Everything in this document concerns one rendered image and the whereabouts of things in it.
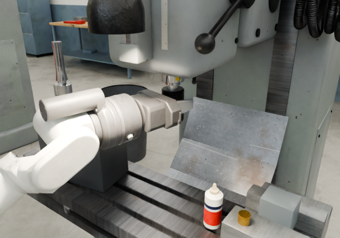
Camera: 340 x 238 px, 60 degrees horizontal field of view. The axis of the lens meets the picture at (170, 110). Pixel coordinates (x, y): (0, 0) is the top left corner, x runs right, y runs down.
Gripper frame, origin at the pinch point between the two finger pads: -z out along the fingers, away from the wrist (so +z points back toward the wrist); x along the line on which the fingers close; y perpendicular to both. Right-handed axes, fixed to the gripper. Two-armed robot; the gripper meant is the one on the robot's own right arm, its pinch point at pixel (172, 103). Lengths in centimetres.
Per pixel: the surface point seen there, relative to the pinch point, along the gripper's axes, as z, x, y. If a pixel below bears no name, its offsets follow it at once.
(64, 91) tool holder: 11.0, 31.6, 3.1
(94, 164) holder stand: 10.3, 18.6, 19.7
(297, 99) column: -40.3, -7.4, 6.2
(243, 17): -12.1, -6.9, -17.1
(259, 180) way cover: -28.4, -5.8, 28.8
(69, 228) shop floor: -11, 116, 123
